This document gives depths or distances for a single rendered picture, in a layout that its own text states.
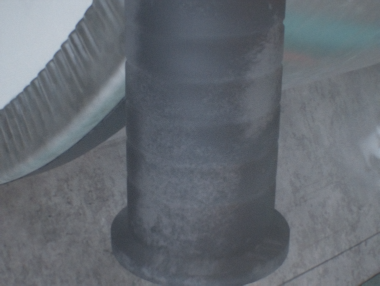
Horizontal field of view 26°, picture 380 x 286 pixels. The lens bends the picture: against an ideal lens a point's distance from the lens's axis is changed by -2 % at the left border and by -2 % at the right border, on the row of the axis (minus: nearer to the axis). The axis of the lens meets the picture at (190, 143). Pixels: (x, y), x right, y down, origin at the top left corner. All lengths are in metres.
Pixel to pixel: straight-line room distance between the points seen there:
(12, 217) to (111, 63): 1.08
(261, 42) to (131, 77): 0.03
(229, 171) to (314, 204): 1.84
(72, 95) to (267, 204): 0.32
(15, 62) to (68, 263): 1.05
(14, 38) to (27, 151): 0.08
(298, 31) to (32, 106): 0.19
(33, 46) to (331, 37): 0.23
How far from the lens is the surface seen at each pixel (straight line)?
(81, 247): 1.59
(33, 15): 0.52
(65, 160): 0.58
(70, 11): 0.48
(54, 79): 0.50
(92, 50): 0.47
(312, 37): 0.60
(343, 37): 0.64
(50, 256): 1.55
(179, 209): 0.17
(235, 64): 0.16
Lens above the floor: 1.36
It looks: 50 degrees down
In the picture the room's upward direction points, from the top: 78 degrees clockwise
